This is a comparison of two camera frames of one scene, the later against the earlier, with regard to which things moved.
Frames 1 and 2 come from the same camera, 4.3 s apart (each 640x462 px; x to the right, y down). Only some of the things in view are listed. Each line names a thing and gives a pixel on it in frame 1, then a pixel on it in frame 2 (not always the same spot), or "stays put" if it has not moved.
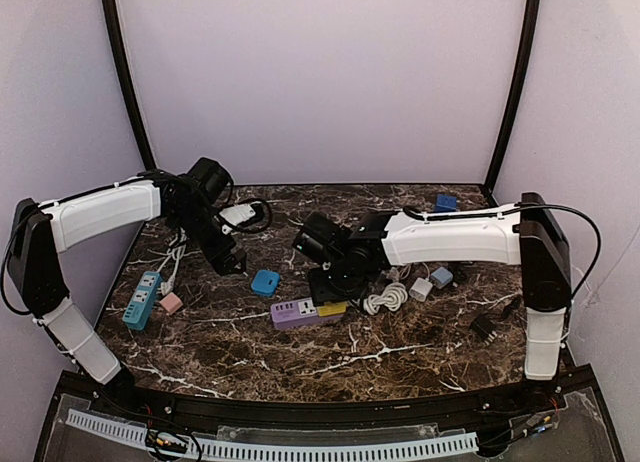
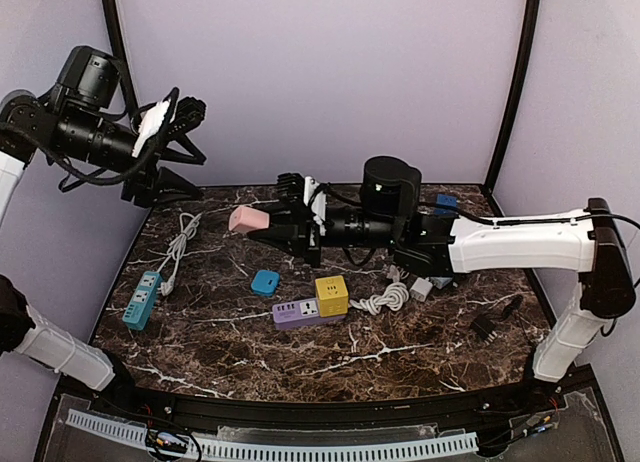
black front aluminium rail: (193, 407) stays put
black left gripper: (226, 257) → (151, 167)
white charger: (421, 288) stays put
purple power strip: (297, 313) stays put
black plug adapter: (484, 328) stays put
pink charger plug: (171, 302) → (244, 219)
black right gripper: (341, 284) → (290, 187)
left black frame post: (108, 6) stays put
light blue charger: (441, 277) stays put
